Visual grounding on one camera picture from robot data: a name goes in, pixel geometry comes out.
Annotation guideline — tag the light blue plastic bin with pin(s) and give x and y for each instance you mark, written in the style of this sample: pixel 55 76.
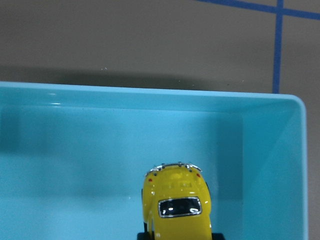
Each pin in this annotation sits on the light blue plastic bin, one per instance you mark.
pixel 73 159

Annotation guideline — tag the yellow beetle toy car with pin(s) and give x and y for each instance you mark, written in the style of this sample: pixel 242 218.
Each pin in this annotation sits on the yellow beetle toy car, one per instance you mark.
pixel 176 203

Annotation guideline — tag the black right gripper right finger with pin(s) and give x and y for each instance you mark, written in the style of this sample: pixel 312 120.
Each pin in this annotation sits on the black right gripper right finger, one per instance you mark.
pixel 217 236

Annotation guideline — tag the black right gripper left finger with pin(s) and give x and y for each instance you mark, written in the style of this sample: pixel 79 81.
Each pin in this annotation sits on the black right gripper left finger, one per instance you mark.
pixel 144 236

